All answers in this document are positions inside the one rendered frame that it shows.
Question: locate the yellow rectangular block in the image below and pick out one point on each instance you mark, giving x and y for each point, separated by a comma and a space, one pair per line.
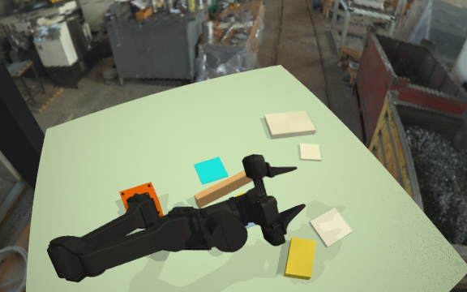
299, 262

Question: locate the wooden plank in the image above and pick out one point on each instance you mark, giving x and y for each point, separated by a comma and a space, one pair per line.
220, 189

